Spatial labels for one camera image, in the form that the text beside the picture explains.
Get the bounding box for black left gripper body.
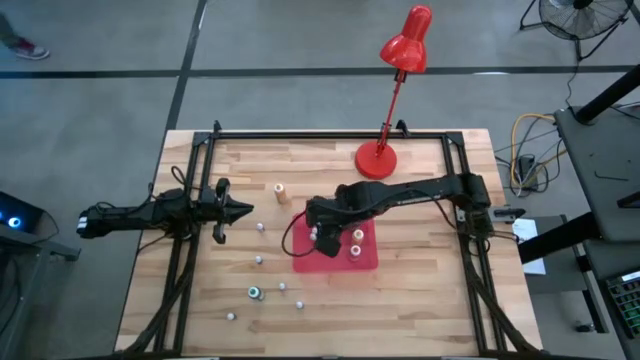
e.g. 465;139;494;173
198;177;233;246

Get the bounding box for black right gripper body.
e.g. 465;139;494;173
316;191;355;260

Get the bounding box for pink translucent plastic bin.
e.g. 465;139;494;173
292;214;380;274

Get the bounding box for grey metal stand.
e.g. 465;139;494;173
0;222;82;360

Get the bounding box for black computer with blue light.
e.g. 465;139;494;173
0;190;45;234

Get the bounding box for white paper sheet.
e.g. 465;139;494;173
510;217;547;276

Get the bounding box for red desk lamp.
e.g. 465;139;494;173
353;4;434;181

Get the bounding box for black stand leg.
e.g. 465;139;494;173
517;212;601;265

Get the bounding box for person's shoe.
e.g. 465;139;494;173
10;38;51;61

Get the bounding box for person's leg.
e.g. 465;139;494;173
0;12;21;49

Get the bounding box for grey side table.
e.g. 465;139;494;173
554;105;640;242

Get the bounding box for keyboard with colored keys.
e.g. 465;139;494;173
604;269;640;341

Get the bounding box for black diagonal pole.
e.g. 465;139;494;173
574;63;640;125

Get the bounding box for black floor fan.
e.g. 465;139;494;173
518;0;634;63

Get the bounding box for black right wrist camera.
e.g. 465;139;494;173
304;196;332;230

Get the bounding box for black right camera cable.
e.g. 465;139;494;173
281;209;321;260

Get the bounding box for black camera cable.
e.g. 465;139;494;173
169;164;204;201
281;209;321;260

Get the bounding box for black left camera cable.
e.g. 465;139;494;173
169;164;204;201

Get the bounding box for black metal table frame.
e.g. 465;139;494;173
117;119;541;360

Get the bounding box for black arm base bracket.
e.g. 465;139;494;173
492;207;527;224

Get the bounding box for yellow cable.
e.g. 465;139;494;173
509;112;569;189

